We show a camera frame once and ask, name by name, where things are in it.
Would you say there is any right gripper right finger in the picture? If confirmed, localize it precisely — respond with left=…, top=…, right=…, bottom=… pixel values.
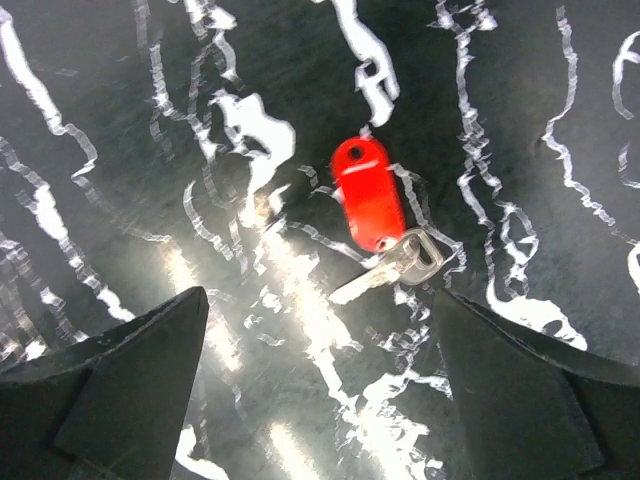
left=432, top=289, right=639, bottom=479

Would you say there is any red key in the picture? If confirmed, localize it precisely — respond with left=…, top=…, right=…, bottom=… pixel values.
left=329, top=137, right=444, bottom=305

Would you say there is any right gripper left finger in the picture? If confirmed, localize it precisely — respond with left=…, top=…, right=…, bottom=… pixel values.
left=1, top=286, right=209, bottom=479

